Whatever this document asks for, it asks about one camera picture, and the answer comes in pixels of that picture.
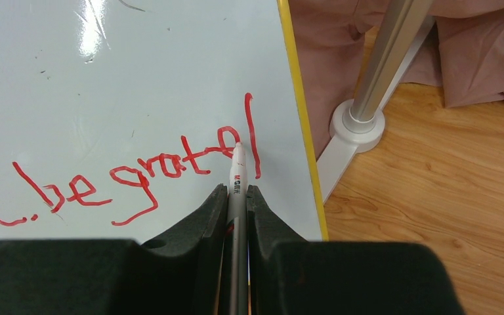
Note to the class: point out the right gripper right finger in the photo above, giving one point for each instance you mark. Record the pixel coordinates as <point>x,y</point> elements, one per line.
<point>291,275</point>

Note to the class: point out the yellow framed whiteboard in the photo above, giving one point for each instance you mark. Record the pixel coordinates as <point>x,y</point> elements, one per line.
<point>118,118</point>

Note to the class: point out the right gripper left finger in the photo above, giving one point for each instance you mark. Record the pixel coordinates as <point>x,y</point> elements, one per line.
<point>175,272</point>

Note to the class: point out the silver clothes rack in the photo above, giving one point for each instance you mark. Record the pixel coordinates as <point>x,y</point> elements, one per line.
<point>357,124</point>

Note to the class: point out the white red marker pen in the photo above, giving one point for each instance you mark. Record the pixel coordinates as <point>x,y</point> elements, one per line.
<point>237,220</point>

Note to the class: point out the pink shorts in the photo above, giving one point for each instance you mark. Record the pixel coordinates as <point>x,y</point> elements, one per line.
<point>467,59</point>

